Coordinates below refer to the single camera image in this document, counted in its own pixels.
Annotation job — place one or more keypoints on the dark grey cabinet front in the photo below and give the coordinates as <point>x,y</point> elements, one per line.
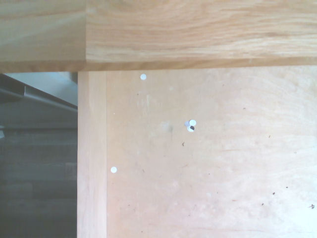
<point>37,148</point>

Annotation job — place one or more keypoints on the light wooden drawer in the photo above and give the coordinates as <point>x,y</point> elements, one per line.
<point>210,161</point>

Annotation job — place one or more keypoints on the white and black paper dot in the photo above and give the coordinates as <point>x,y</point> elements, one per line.
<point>190,128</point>

